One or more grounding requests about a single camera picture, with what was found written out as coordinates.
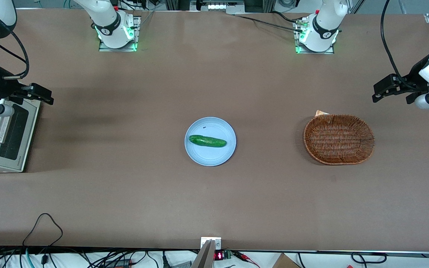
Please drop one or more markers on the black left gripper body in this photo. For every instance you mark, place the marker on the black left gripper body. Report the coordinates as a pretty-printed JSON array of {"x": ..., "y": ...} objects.
[{"x": 412, "y": 79}]

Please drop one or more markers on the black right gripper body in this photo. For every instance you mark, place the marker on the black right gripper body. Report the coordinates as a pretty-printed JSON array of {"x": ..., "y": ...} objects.
[{"x": 3, "y": 86}]

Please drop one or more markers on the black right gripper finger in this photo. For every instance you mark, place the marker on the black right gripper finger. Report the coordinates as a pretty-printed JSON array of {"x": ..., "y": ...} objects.
[
  {"x": 39, "y": 88},
  {"x": 45, "y": 99}
]

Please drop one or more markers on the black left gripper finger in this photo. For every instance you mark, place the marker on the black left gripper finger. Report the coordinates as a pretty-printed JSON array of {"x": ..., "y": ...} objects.
[
  {"x": 385, "y": 95},
  {"x": 387, "y": 82}
]

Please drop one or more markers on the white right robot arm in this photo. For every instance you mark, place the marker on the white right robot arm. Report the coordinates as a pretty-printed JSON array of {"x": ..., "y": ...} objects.
[{"x": 112, "y": 26}]

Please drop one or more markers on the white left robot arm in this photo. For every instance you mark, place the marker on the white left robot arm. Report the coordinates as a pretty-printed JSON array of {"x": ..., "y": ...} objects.
[{"x": 324, "y": 31}]

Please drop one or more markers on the brown oval wicker basket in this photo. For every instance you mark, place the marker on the brown oval wicker basket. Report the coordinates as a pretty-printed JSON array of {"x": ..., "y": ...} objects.
[{"x": 339, "y": 139}]

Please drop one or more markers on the small tan paper tag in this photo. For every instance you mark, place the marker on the small tan paper tag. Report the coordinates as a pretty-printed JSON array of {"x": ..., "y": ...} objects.
[{"x": 320, "y": 112}]

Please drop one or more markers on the black power adapter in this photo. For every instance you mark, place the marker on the black power adapter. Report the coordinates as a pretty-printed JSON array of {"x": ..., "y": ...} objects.
[{"x": 44, "y": 259}]

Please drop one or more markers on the green cucumber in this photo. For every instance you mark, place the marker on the green cucumber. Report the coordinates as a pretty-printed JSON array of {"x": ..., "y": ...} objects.
[{"x": 207, "y": 141}]

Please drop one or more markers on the light blue round plate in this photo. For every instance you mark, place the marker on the light blue round plate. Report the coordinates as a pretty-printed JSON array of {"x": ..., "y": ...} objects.
[{"x": 214, "y": 154}]

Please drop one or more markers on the white power strip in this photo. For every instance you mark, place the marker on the white power strip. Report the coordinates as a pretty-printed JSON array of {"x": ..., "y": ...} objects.
[{"x": 220, "y": 6}]

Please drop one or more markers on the brown cardboard piece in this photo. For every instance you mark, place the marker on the brown cardboard piece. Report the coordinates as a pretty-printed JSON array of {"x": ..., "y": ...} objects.
[{"x": 284, "y": 262}]

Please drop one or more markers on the red clip leads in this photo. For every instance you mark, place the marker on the red clip leads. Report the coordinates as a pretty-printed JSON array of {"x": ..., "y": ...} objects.
[{"x": 246, "y": 257}]

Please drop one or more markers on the red digit display module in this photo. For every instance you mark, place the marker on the red digit display module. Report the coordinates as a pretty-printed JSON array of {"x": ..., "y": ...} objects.
[{"x": 219, "y": 255}]

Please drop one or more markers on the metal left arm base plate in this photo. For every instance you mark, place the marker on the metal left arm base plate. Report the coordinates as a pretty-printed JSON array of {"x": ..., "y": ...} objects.
[{"x": 299, "y": 50}]

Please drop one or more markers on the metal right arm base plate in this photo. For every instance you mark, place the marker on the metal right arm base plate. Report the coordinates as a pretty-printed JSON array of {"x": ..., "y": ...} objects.
[{"x": 134, "y": 41}]

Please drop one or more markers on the silver camera mount bracket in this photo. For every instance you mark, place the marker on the silver camera mount bracket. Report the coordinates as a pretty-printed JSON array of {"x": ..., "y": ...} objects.
[{"x": 210, "y": 247}]

